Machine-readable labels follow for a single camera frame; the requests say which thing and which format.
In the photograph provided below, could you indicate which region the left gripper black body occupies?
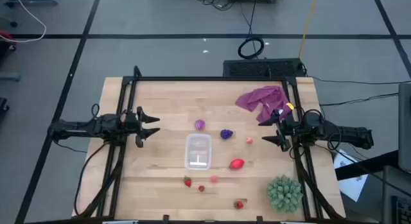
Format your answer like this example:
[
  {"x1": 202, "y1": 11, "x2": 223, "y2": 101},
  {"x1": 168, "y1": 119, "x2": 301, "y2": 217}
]
[{"x1": 121, "y1": 107, "x2": 144, "y2": 148}]

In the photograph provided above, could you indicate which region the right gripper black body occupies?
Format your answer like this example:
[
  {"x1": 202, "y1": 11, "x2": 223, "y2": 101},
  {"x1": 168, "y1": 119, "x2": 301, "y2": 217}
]
[{"x1": 273, "y1": 108, "x2": 301, "y2": 153}]

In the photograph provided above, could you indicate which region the large red strawberry toy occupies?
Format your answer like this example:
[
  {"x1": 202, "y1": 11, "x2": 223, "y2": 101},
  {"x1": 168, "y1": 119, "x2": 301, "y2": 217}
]
[{"x1": 229, "y1": 158, "x2": 245, "y2": 171}]

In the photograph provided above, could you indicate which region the clear plastic tupperware container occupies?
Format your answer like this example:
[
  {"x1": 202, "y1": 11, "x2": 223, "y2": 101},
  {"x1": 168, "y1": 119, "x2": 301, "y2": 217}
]
[{"x1": 184, "y1": 133, "x2": 213, "y2": 171}]

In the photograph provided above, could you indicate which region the purple cloth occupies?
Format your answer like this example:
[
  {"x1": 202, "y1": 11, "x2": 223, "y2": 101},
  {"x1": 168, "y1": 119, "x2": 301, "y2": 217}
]
[{"x1": 235, "y1": 85, "x2": 293, "y2": 123}]

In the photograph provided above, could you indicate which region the green spiky artificial plant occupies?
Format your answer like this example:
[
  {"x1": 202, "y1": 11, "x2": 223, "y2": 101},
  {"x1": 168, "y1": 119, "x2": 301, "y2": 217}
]
[{"x1": 266, "y1": 174, "x2": 304, "y2": 214}]

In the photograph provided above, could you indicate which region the black perforated computer case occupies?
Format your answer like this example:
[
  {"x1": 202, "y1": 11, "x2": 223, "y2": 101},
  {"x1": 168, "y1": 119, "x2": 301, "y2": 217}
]
[{"x1": 223, "y1": 58, "x2": 306, "y2": 78}]

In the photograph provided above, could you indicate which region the white printed paper sheet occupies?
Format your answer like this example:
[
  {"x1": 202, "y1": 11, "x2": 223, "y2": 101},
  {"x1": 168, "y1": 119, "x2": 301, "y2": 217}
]
[{"x1": 333, "y1": 149, "x2": 369, "y2": 202}]

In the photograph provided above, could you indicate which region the grey metal furniture foot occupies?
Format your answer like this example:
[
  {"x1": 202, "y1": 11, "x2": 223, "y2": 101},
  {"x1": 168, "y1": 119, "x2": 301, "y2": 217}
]
[
  {"x1": 4, "y1": 0, "x2": 58, "y2": 8},
  {"x1": 0, "y1": 72, "x2": 22, "y2": 82}
]

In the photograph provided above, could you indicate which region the black keyboard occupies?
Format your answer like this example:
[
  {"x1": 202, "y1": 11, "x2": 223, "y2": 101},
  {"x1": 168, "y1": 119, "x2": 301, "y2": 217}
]
[{"x1": 391, "y1": 195, "x2": 411, "y2": 224}]

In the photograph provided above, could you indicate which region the red object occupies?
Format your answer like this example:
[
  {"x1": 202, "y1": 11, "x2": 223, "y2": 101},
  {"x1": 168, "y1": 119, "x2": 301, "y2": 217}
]
[{"x1": 0, "y1": 30, "x2": 17, "y2": 52}]

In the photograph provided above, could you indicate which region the black metal table frame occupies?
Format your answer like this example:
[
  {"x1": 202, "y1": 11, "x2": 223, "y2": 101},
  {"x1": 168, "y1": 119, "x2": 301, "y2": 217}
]
[{"x1": 72, "y1": 65, "x2": 347, "y2": 224}]

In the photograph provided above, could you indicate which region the coiled black cable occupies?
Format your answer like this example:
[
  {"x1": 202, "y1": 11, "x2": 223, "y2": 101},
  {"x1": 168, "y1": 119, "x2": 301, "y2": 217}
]
[{"x1": 237, "y1": 0, "x2": 265, "y2": 60}]

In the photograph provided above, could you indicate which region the thin black floor cable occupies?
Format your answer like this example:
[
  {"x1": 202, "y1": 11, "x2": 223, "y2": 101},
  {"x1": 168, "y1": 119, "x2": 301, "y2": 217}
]
[
  {"x1": 319, "y1": 92, "x2": 399, "y2": 107},
  {"x1": 308, "y1": 74, "x2": 411, "y2": 85}
]

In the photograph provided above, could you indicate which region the white cable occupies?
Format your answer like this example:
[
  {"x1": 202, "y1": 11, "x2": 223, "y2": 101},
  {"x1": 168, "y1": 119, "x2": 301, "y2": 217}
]
[{"x1": 0, "y1": 0, "x2": 48, "y2": 44}]

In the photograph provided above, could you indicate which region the tangle of black cables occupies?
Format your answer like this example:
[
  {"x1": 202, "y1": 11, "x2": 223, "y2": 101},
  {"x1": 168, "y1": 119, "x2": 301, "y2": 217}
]
[{"x1": 195, "y1": 0, "x2": 237, "y2": 12}]

